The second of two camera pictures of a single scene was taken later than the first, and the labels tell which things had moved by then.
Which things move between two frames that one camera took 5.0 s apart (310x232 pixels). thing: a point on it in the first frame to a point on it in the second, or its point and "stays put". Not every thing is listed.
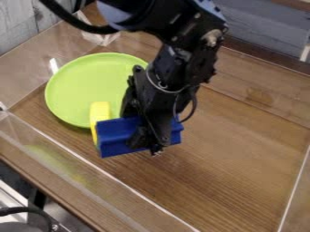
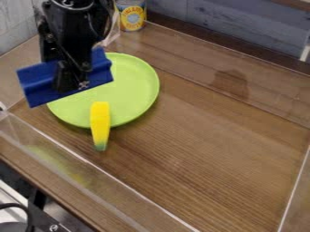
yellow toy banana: [99, 113] stays put
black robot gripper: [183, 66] to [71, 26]
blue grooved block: [113, 136] to [38, 79]
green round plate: [88, 79] stays put
